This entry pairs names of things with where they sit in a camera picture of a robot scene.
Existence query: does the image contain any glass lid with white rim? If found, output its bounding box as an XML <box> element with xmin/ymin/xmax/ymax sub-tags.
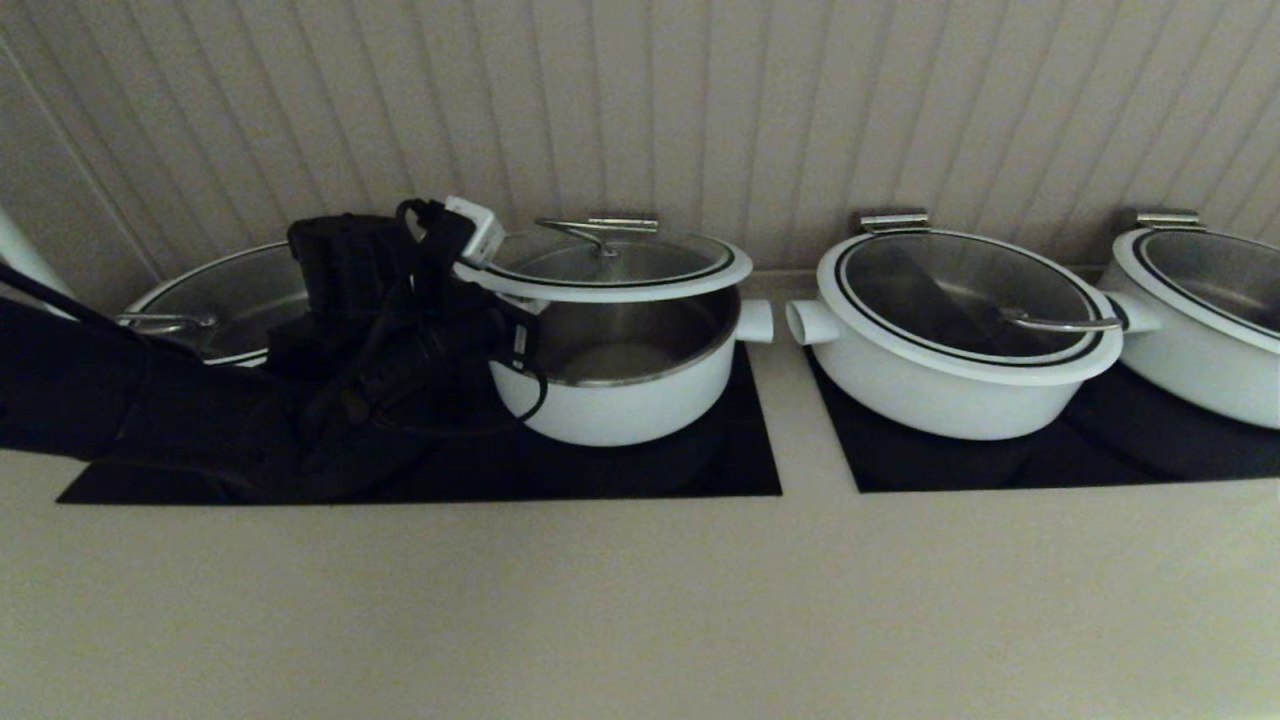
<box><xmin>815</xmin><ymin>228</ymin><xmax>1124</xmax><ymax>388</ymax></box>
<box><xmin>455</xmin><ymin>218</ymin><xmax>753</xmax><ymax>304</ymax></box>
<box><xmin>1110</xmin><ymin>228</ymin><xmax>1280</xmax><ymax>356</ymax></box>
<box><xmin>118</xmin><ymin>240</ymin><xmax>311</xmax><ymax>366</ymax></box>

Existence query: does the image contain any white round pot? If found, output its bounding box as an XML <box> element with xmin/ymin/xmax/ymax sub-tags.
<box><xmin>785</xmin><ymin>290</ymin><xmax>1166</xmax><ymax>441</ymax></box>
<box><xmin>490</xmin><ymin>285</ymin><xmax>776</xmax><ymax>448</ymax></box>
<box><xmin>1100</xmin><ymin>228</ymin><xmax>1280</xmax><ymax>431</ymax></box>

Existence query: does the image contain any black glass cooktop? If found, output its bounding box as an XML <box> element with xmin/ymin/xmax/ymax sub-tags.
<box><xmin>805</xmin><ymin>345</ymin><xmax>1280</xmax><ymax>494</ymax></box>
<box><xmin>55</xmin><ymin>345</ymin><xmax>783</xmax><ymax>504</ymax></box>

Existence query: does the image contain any white pole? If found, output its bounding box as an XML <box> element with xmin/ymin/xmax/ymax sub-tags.
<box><xmin>0</xmin><ymin>205</ymin><xmax>76</xmax><ymax>319</ymax></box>

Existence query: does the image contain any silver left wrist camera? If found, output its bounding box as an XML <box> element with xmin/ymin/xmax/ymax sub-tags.
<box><xmin>397</xmin><ymin>197</ymin><xmax>506</xmax><ymax>296</ymax></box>

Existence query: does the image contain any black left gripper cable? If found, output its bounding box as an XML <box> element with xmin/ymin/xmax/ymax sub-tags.
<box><xmin>500</xmin><ymin>355</ymin><xmax>549</xmax><ymax>426</ymax></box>

